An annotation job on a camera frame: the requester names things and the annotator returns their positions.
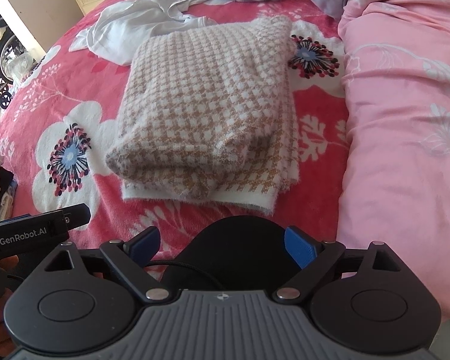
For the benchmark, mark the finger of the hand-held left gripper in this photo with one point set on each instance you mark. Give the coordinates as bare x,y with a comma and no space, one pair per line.
77,216

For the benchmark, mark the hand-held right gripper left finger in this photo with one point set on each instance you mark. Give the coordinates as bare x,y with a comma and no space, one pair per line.
146,243

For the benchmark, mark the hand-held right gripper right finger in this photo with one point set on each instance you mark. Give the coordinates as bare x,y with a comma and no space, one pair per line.
300,247

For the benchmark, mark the beige houndstooth cardigan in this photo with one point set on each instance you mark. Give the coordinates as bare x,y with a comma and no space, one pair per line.
210,101

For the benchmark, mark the cream knitted folded garment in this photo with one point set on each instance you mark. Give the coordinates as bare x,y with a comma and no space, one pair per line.
5,204

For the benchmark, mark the black folded garment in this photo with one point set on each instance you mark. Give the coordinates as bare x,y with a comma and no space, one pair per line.
3,178

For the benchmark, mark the pink grey floral quilt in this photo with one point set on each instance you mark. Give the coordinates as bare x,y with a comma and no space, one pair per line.
397,120

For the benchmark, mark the black wheelchair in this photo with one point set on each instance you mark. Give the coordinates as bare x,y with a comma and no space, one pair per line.
0,60

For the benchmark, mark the white shirt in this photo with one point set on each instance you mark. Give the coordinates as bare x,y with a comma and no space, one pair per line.
127,26

